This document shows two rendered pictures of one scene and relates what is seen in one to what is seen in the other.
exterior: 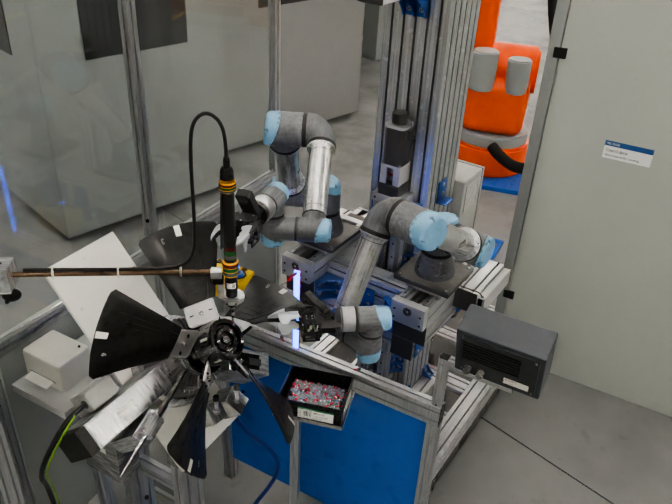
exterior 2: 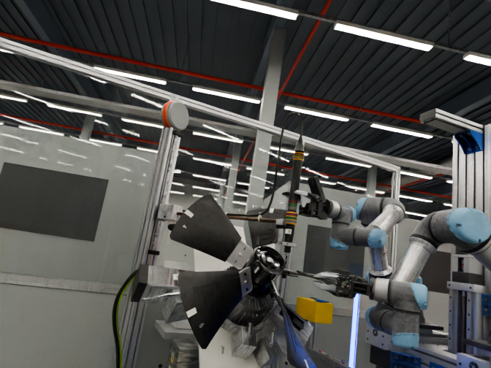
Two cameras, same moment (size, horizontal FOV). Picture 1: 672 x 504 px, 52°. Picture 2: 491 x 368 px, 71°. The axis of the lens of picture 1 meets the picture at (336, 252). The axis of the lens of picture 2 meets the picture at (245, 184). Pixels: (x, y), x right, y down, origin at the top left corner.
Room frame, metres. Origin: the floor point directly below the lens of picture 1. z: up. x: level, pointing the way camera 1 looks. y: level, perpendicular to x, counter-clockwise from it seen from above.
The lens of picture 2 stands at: (0.45, -0.40, 1.20)
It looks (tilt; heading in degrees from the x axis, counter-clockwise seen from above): 12 degrees up; 39
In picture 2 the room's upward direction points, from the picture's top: 9 degrees clockwise
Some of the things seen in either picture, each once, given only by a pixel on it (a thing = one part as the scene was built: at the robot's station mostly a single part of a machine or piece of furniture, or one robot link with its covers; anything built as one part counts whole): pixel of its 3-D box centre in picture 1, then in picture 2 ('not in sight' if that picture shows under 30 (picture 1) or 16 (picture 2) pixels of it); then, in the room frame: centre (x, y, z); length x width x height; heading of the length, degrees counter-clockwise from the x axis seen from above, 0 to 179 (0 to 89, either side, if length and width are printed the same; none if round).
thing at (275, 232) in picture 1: (277, 228); (343, 236); (1.86, 0.18, 1.37); 0.11 x 0.08 x 0.11; 88
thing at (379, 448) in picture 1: (318, 440); not in sight; (1.86, 0.03, 0.45); 0.82 x 0.01 x 0.66; 62
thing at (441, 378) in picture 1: (441, 380); not in sight; (1.66, -0.35, 0.96); 0.03 x 0.03 x 0.20; 62
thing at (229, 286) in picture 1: (229, 235); (294, 193); (1.59, 0.29, 1.49); 0.04 x 0.04 x 0.46
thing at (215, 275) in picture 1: (227, 284); (286, 232); (1.59, 0.30, 1.33); 0.09 x 0.07 x 0.10; 97
